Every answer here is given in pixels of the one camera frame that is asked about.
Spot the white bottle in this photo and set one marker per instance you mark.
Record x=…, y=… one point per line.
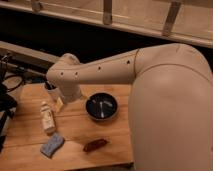
x=47, y=118

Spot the black equipment at left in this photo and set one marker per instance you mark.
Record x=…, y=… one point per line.
x=7, y=102

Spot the black utensils in cup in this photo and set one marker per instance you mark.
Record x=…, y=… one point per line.
x=49, y=86

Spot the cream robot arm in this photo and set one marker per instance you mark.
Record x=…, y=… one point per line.
x=170, y=103

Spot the dark ceramic bowl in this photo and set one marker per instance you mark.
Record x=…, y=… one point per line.
x=101, y=106

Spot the wooden board table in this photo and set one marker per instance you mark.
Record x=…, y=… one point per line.
x=25, y=136

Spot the white cup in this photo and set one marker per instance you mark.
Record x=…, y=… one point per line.
x=54, y=94

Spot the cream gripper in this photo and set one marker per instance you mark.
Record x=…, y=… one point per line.
x=69, y=93

